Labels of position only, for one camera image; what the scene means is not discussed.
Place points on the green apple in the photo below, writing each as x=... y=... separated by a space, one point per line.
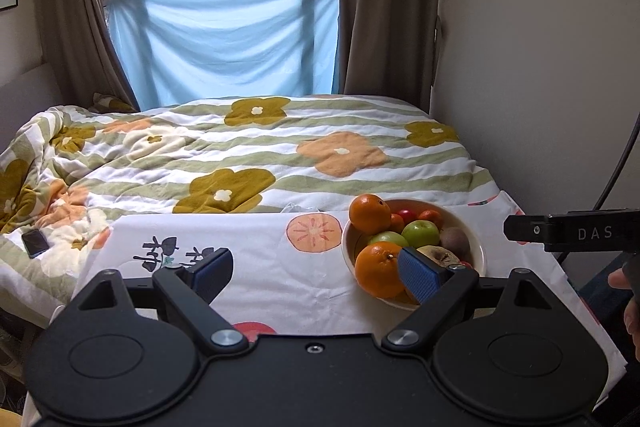
x=387 y=238
x=421 y=233

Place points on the person's right hand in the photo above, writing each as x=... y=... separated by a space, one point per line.
x=620 y=279

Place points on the clear plastic bag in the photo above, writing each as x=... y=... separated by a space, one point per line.
x=300 y=208

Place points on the large orange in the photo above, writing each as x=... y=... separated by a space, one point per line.
x=377 y=269
x=370 y=213

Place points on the small tangerine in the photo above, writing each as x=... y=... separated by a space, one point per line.
x=434 y=218
x=397 y=223

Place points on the cream cartoon print bowl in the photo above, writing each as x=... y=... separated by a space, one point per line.
x=477 y=252

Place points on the brown curtain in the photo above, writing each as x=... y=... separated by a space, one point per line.
x=70 y=7
x=390 y=7

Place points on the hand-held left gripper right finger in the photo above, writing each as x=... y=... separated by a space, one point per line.
x=420 y=276

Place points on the beige headboard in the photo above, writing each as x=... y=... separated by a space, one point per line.
x=30 y=97

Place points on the white persimmon print cloth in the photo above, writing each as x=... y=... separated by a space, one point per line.
x=300 y=277

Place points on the light blue hanging cloth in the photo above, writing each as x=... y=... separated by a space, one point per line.
x=220 y=42

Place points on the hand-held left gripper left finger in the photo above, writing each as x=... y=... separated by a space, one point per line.
x=216 y=268

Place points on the floral striped blanket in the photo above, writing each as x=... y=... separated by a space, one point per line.
x=280 y=142

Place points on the brown kiwi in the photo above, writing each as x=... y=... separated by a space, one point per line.
x=456 y=241

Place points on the black smartphone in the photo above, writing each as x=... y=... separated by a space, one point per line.
x=35 y=243

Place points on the floral pillow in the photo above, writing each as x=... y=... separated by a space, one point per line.
x=112 y=103

